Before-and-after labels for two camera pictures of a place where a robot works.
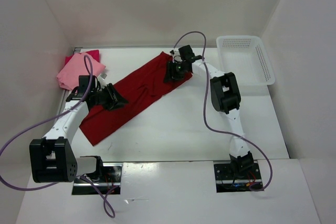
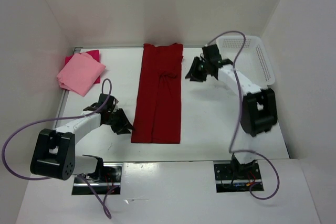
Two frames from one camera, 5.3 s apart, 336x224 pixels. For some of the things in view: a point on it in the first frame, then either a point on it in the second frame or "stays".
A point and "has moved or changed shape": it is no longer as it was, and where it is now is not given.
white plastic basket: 246,57 stays
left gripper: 115,101 → 124,123
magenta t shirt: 94,54 has moved or changed shape
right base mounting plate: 226,182 stays
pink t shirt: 67,77 stays
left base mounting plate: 111,177 stays
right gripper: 175,77 → 193,74
